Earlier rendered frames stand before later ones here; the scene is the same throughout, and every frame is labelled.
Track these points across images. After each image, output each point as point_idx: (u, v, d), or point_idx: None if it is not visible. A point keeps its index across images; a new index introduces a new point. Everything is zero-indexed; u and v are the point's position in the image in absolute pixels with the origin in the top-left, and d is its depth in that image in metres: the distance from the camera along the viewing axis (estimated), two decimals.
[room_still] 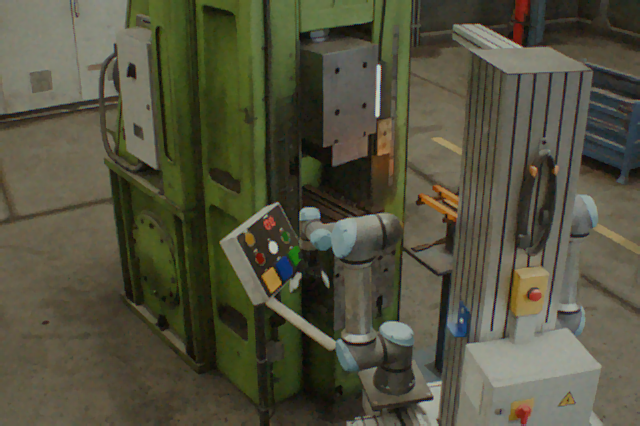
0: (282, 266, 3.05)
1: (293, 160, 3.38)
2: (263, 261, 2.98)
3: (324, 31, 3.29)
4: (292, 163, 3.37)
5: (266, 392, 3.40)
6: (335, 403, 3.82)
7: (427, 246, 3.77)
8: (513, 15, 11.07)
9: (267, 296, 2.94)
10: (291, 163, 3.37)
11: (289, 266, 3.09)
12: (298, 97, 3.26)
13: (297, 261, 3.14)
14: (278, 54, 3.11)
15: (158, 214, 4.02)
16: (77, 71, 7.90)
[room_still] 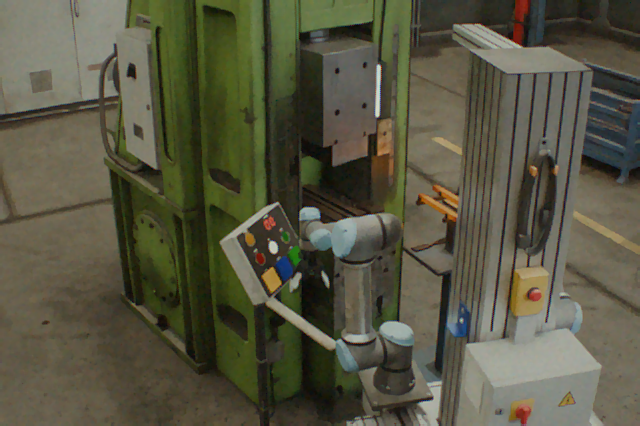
0: (282, 266, 3.05)
1: (293, 160, 3.38)
2: (263, 261, 2.98)
3: (324, 31, 3.29)
4: (292, 163, 3.37)
5: (266, 392, 3.40)
6: (335, 403, 3.82)
7: (427, 246, 3.77)
8: (513, 15, 11.07)
9: (267, 296, 2.94)
10: (291, 163, 3.37)
11: (289, 266, 3.09)
12: (298, 97, 3.26)
13: (297, 261, 3.14)
14: (278, 54, 3.11)
15: (158, 214, 4.02)
16: (77, 71, 7.90)
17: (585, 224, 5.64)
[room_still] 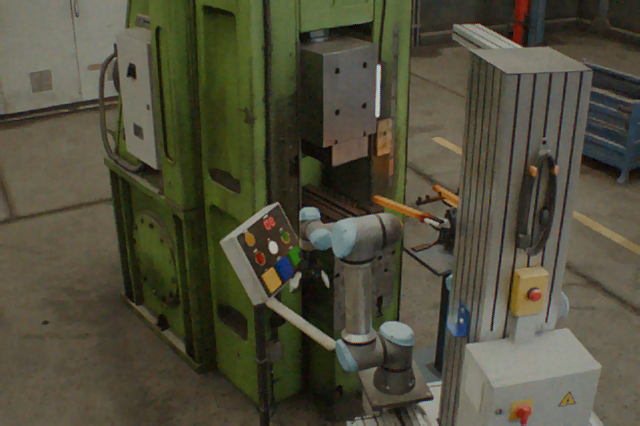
0: (282, 266, 3.05)
1: (293, 160, 3.38)
2: (263, 261, 2.98)
3: (324, 31, 3.29)
4: (292, 163, 3.37)
5: (266, 392, 3.40)
6: (335, 403, 3.82)
7: (427, 246, 3.77)
8: (513, 15, 11.07)
9: (267, 296, 2.94)
10: (291, 163, 3.37)
11: (289, 266, 3.09)
12: (298, 97, 3.26)
13: (297, 261, 3.14)
14: (278, 54, 3.11)
15: (158, 214, 4.02)
16: (77, 71, 7.90)
17: (585, 224, 5.64)
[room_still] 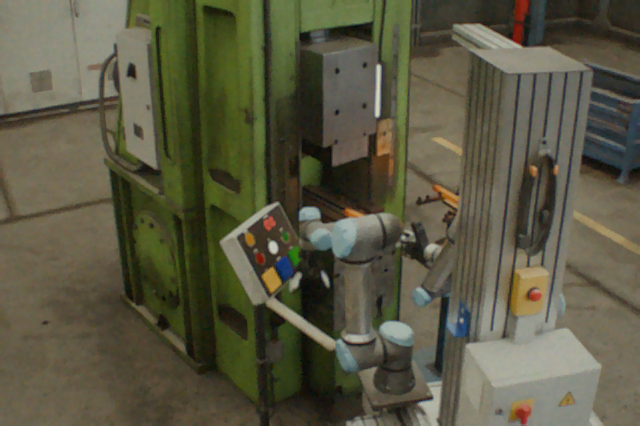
0: (282, 266, 3.05)
1: (293, 160, 3.38)
2: (263, 261, 2.98)
3: (324, 31, 3.29)
4: (292, 163, 3.37)
5: (266, 392, 3.40)
6: (335, 403, 3.82)
7: None
8: (513, 15, 11.07)
9: (267, 296, 2.94)
10: (291, 163, 3.37)
11: (289, 266, 3.09)
12: (298, 97, 3.26)
13: (297, 261, 3.14)
14: (278, 54, 3.11)
15: (158, 214, 4.02)
16: (77, 71, 7.90)
17: (585, 224, 5.64)
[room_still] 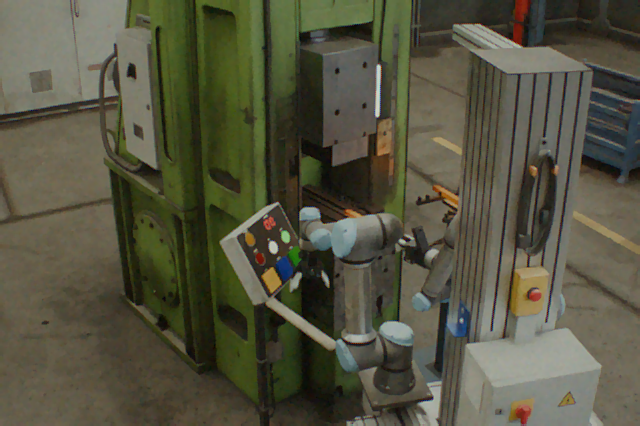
0: (282, 266, 3.05)
1: (293, 160, 3.38)
2: (263, 261, 2.98)
3: (324, 31, 3.29)
4: (292, 163, 3.37)
5: (266, 392, 3.40)
6: (335, 403, 3.82)
7: None
8: (513, 15, 11.07)
9: (267, 296, 2.94)
10: (291, 163, 3.37)
11: (289, 266, 3.09)
12: (298, 97, 3.26)
13: (297, 261, 3.14)
14: (278, 54, 3.11)
15: (158, 214, 4.02)
16: (77, 71, 7.90)
17: (585, 224, 5.64)
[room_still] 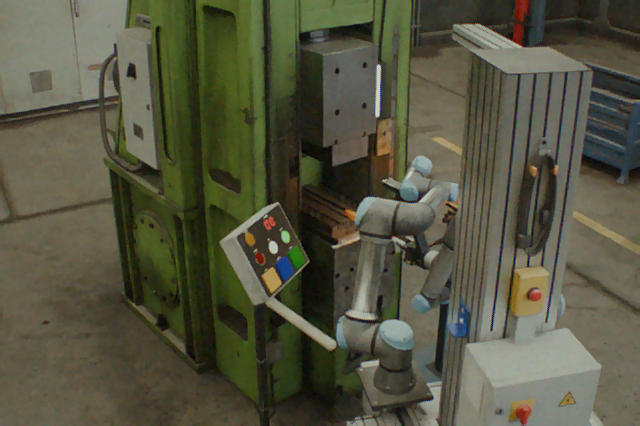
0: (282, 266, 3.05)
1: (293, 160, 3.38)
2: (263, 261, 2.98)
3: (324, 31, 3.29)
4: (292, 163, 3.37)
5: (266, 392, 3.40)
6: (335, 403, 3.82)
7: (427, 246, 3.77)
8: (513, 15, 11.07)
9: (267, 296, 2.94)
10: (291, 163, 3.37)
11: (289, 266, 3.09)
12: (298, 97, 3.26)
13: (297, 261, 3.14)
14: (278, 54, 3.11)
15: (158, 214, 4.02)
16: (77, 71, 7.90)
17: (585, 224, 5.64)
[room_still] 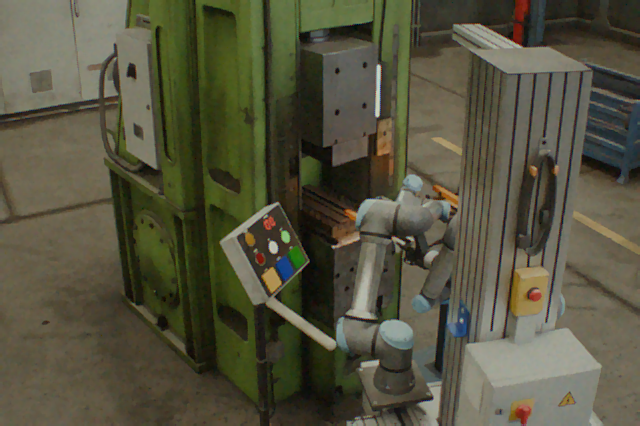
0: (282, 266, 3.05)
1: (293, 160, 3.38)
2: (263, 261, 2.98)
3: (324, 31, 3.29)
4: (292, 163, 3.37)
5: (266, 392, 3.40)
6: (335, 403, 3.82)
7: (427, 246, 3.77)
8: (513, 15, 11.07)
9: (267, 296, 2.94)
10: (291, 163, 3.37)
11: (289, 266, 3.09)
12: (298, 97, 3.26)
13: (297, 261, 3.14)
14: (278, 54, 3.11)
15: (158, 214, 4.02)
16: (77, 71, 7.90)
17: (585, 224, 5.64)
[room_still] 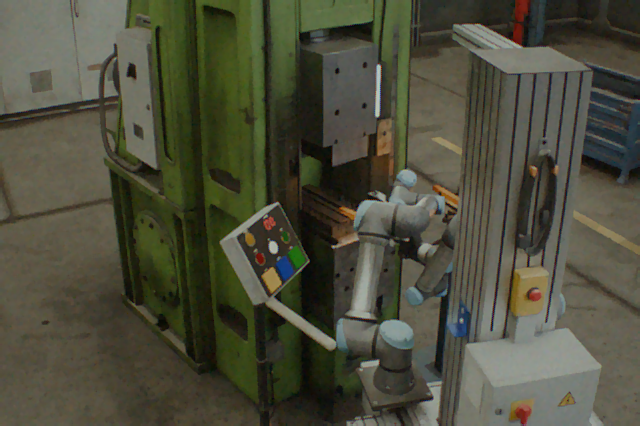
0: (282, 266, 3.05)
1: (293, 160, 3.38)
2: (263, 261, 2.98)
3: (324, 31, 3.29)
4: (292, 163, 3.37)
5: (266, 392, 3.40)
6: (335, 403, 3.82)
7: None
8: (513, 15, 11.07)
9: (267, 296, 2.94)
10: (291, 163, 3.37)
11: (289, 266, 3.09)
12: (298, 97, 3.26)
13: (297, 261, 3.14)
14: (278, 54, 3.11)
15: (158, 214, 4.02)
16: (77, 71, 7.90)
17: (585, 224, 5.64)
